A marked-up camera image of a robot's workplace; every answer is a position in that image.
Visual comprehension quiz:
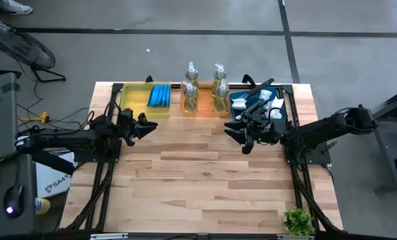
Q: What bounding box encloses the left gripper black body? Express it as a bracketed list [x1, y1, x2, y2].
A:
[118, 108, 139, 147]

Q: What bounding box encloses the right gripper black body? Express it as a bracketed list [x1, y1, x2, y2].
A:
[243, 106, 284, 155]

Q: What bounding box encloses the teal blue plastic bin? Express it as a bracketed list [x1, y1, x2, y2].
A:
[229, 85, 288, 126]

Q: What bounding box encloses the yellow translucent plastic bin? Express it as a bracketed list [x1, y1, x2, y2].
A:
[119, 82, 171, 119]

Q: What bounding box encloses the orange translucent plastic bin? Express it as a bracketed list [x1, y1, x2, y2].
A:
[180, 81, 231, 118]

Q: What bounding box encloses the yellow power plug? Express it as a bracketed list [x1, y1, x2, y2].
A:
[17, 112, 51, 123]

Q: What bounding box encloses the white cardboard box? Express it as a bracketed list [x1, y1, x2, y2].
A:
[34, 151, 73, 199]

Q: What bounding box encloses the small green artificial plant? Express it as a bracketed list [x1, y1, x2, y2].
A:
[282, 206, 316, 237]

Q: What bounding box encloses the yellow and white container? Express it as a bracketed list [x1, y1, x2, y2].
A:
[34, 197, 51, 216]

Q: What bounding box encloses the grey equipment cart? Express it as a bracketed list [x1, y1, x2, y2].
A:
[368, 85, 397, 194]

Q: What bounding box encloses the grey desk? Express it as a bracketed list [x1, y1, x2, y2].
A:
[0, 71, 19, 166]

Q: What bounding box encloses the black floor fan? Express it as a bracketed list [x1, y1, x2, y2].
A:
[0, 21, 67, 83]

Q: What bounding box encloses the black computer mouse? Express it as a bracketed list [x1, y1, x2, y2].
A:
[3, 184, 25, 219]

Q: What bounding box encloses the person's shoe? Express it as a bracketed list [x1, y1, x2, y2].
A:
[1, 0, 33, 15]

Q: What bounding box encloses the black metal table frame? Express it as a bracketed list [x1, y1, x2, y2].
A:
[59, 75, 344, 234]

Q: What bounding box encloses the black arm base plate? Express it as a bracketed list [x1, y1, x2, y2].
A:
[73, 139, 122, 163]
[284, 139, 332, 166]

